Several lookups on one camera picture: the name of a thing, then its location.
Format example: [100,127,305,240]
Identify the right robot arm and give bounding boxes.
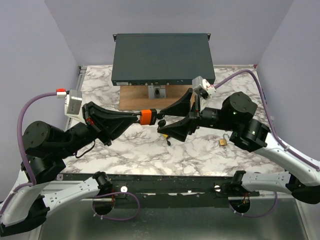
[157,91,320,204]

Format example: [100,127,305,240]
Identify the brass padlock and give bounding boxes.
[219,133,229,148]

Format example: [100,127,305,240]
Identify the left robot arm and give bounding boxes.
[0,102,138,237]

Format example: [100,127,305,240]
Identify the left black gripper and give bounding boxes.
[57,100,140,158]

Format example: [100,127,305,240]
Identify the dark green network switch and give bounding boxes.
[111,33,216,86]

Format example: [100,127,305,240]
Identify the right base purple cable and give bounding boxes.
[228,192,279,219]

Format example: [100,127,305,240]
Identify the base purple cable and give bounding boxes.
[92,191,142,222]
[228,192,279,219]

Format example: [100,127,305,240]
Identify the wooden board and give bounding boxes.
[118,85,191,111]

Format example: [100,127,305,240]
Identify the black metal base rail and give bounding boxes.
[57,172,261,210]

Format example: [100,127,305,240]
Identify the orange padlock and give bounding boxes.
[133,108,158,126]

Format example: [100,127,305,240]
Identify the grey metal lock mount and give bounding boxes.
[148,85,166,99]

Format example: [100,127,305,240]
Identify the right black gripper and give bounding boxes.
[157,88,236,142]

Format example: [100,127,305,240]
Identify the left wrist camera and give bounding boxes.
[64,89,85,123]

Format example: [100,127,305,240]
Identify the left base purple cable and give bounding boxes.
[92,191,142,222]

